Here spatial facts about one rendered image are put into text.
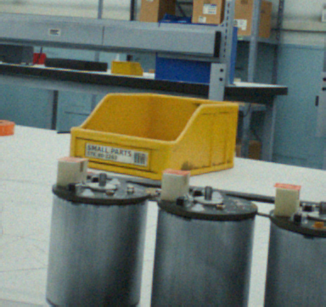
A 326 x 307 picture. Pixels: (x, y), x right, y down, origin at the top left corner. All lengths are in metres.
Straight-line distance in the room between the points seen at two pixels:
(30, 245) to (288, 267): 0.22
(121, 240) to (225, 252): 0.03
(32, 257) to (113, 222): 0.17
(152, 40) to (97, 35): 0.27
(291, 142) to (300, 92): 0.35
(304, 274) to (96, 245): 0.05
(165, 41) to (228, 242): 2.69
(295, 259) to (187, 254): 0.02
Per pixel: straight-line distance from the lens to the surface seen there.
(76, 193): 0.18
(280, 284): 0.17
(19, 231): 0.39
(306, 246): 0.16
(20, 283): 0.31
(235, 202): 0.18
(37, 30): 3.22
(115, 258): 0.18
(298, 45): 4.86
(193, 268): 0.17
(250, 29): 4.53
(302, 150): 4.87
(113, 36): 2.98
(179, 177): 0.17
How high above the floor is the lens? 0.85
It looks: 3 degrees down
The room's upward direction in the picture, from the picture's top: 5 degrees clockwise
